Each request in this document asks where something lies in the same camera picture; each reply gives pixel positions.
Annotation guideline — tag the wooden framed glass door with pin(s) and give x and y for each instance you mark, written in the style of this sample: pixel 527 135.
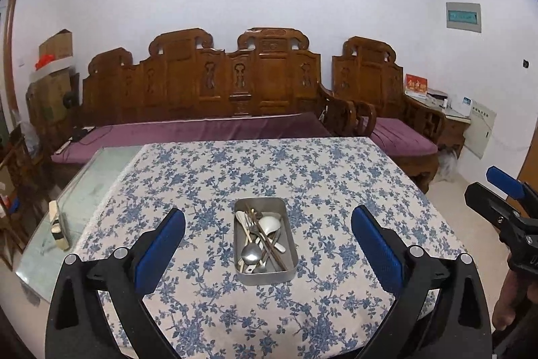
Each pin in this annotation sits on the wooden framed glass door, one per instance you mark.
pixel 9 69

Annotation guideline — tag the plain wooden door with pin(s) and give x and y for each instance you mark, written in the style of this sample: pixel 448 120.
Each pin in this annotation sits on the plain wooden door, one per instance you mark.
pixel 530 169

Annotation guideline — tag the cream and black block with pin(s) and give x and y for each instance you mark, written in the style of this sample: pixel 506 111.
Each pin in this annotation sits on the cream and black block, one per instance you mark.
pixel 59 224

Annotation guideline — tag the white panel board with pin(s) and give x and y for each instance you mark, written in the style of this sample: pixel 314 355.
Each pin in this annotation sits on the white panel board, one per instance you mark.
pixel 481 132

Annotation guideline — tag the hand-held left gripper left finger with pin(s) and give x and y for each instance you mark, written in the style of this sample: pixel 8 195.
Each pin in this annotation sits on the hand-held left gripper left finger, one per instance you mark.
pixel 162 254

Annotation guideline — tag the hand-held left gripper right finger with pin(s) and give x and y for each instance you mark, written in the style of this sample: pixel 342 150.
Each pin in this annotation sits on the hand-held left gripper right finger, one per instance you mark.
pixel 376 249

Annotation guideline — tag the long purple sofa cushion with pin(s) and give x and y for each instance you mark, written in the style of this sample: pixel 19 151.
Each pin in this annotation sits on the long purple sofa cushion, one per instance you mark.
pixel 189 130

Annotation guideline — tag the orange plastic bag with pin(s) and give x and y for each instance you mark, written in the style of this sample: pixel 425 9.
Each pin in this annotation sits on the orange plastic bag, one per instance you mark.
pixel 44 61

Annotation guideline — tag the grey wall electrical panel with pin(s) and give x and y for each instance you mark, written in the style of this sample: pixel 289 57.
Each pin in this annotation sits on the grey wall electrical panel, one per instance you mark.
pixel 463 17

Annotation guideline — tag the small cardboard box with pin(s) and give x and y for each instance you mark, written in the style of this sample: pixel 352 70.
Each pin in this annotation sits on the small cardboard box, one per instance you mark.
pixel 56 45

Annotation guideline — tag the carved wooden armchair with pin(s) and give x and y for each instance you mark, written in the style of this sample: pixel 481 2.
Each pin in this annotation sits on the carved wooden armchair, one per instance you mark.
pixel 370 81

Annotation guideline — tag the wooden chair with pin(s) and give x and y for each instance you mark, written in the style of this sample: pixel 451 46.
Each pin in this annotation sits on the wooden chair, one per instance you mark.
pixel 17 174

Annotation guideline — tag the carved wooden sofa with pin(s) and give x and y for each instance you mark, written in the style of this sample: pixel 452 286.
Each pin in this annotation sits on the carved wooden sofa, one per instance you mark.
pixel 269 90

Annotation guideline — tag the wooden side table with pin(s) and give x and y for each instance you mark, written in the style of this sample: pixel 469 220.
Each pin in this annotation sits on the wooden side table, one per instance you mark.
pixel 454 132

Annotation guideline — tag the blue floral tablecloth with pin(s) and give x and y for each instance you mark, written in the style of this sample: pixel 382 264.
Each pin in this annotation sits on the blue floral tablecloth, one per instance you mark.
pixel 210 174

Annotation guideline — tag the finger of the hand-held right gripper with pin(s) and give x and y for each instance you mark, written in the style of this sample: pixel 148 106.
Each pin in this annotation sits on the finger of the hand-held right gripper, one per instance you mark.
pixel 502 178
pixel 491 203

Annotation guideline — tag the dark brown chopstick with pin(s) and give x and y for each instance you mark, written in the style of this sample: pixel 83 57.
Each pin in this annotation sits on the dark brown chopstick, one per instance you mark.
pixel 275 256

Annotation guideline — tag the white box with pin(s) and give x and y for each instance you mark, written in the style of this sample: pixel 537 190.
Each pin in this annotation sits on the white box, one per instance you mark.
pixel 464 106

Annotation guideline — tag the large white plastic spoon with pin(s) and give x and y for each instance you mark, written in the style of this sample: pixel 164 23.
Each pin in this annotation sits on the large white plastic spoon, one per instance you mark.
pixel 269 224

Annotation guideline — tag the square purple seat cushion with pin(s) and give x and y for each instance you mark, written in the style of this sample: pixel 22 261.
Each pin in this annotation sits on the square purple seat cushion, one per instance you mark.
pixel 403 136

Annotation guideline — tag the large cardboard box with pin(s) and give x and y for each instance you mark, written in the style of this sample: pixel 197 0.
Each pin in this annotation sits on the large cardboard box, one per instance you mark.
pixel 50 96

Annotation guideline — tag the red desk calendar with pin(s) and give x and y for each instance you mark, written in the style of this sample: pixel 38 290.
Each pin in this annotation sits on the red desk calendar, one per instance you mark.
pixel 416 84

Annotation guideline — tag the clear plastic bag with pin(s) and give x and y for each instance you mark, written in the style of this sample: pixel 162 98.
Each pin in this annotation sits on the clear plastic bag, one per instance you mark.
pixel 447 165

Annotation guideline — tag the person's right hand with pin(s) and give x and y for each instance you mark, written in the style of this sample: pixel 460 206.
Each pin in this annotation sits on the person's right hand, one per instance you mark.
pixel 508 300

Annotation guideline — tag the rectangular metal tray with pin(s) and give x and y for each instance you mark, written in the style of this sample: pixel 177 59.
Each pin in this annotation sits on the rectangular metal tray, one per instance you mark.
pixel 286 216

